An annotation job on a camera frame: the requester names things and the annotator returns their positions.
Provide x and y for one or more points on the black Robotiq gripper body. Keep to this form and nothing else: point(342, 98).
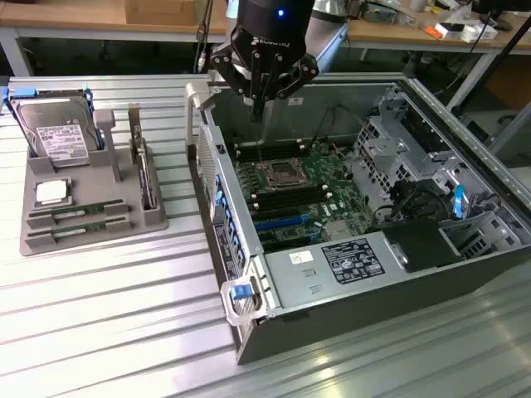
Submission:
point(269, 29)

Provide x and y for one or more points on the green RAM stick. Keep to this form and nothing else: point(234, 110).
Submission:
point(79, 211)
point(79, 229)

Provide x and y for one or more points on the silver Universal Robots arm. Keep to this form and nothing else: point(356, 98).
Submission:
point(327, 41)

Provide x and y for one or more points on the black RAM slot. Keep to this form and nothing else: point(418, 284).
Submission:
point(269, 145)
point(290, 191)
point(292, 199)
point(294, 206)
point(271, 151)

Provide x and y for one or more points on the cardboard box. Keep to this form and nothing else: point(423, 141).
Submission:
point(159, 10)

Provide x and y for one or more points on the CPU socket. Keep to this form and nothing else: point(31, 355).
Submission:
point(286, 173)

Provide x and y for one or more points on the wooden desk with clutter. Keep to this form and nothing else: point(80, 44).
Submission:
point(394, 31)

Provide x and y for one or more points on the metal disk bay cage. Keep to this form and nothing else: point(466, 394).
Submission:
point(394, 145)

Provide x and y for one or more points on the green motherboard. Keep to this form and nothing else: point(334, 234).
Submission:
point(332, 190)

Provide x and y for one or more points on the orange and white box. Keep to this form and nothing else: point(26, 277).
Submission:
point(444, 30)

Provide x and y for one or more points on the blue expansion slot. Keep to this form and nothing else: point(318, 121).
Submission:
point(278, 223)

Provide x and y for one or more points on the silver chipset heat sink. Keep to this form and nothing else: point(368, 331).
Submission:
point(336, 231)

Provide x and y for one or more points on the black expansion slot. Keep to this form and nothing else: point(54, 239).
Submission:
point(286, 238)

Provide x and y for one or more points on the wooden workbench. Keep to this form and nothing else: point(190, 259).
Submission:
point(62, 12)

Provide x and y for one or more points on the hard disk in blue caddy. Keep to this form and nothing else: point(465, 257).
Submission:
point(54, 128)

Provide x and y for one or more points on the blue disk bay latch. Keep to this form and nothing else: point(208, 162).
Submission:
point(458, 201)

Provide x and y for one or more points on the black slanted pole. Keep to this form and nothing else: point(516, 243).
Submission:
point(506, 54)

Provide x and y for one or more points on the grey power supply unit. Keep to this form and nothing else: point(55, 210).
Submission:
point(298, 282)

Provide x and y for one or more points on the grey parts rack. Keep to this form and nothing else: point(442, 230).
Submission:
point(99, 232)

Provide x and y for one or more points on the black plastic shroud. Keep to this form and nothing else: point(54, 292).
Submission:
point(423, 246)

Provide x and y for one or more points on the CPU with silver lid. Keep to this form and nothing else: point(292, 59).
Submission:
point(52, 192)

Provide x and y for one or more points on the open grey PC case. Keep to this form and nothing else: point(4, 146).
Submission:
point(435, 298)

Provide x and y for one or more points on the graphics card with metal bracket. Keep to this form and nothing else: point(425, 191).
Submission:
point(143, 166)

